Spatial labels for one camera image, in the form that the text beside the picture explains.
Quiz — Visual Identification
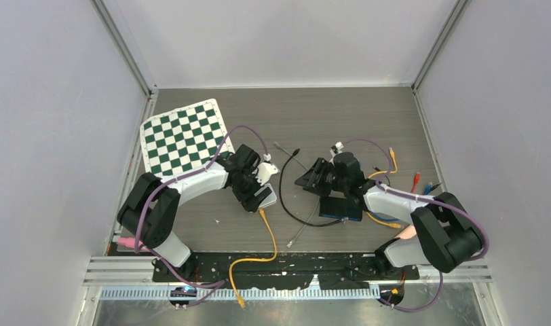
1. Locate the grey thin cable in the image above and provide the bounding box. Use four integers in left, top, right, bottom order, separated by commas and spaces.
273, 142, 322, 249

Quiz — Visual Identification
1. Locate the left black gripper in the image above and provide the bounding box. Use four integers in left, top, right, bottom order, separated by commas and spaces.
231, 167, 271, 211

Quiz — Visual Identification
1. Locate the black cable to router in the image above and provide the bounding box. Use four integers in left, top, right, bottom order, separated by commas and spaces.
278, 148, 346, 228

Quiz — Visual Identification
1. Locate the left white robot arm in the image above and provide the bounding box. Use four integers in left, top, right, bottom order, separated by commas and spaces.
117, 145, 279, 281

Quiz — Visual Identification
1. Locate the beige cylinder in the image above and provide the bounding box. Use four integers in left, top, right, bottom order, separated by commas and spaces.
397, 225, 417, 239

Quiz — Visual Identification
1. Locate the slotted cable duct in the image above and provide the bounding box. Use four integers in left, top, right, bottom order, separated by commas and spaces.
99, 285, 380, 301

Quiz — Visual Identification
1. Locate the black ethernet cable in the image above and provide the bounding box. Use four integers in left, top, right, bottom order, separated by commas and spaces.
373, 167, 442, 194

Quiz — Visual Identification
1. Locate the blue ethernet cable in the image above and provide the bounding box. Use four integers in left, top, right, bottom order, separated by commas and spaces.
370, 182, 434, 223

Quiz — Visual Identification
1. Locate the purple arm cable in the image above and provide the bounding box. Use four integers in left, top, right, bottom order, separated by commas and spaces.
132, 125, 272, 308
343, 138, 491, 312

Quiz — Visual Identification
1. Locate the green white chessboard mat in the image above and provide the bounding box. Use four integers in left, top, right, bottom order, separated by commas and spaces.
140, 98, 227, 177

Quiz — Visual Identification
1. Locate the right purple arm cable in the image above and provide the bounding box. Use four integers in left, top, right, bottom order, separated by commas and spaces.
343, 138, 491, 312

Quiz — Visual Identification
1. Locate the white router box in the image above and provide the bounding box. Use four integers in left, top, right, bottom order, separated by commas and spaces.
254, 183, 278, 209

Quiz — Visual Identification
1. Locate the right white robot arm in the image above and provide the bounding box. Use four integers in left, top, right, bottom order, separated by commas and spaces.
294, 143, 489, 279

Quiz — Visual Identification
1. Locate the black network switch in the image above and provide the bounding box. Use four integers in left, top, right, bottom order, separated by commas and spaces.
319, 196, 362, 221

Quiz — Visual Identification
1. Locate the yellow cable to router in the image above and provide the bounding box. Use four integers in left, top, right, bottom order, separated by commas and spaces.
228, 209, 279, 309

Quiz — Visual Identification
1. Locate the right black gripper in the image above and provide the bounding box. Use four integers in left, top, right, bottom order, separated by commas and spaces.
294, 158, 349, 198

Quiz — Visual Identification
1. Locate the pink cylinder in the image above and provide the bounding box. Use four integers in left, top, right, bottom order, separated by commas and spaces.
116, 237, 149, 252

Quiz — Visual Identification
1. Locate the yellow ethernet cable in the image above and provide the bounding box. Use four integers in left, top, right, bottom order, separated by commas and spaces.
364, 147, 403, 230

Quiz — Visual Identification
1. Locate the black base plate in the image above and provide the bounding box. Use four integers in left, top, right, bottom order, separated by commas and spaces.
151, 252, 419, 290

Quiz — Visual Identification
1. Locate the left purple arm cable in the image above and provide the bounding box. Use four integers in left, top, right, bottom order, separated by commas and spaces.
132, 125, 272, 308

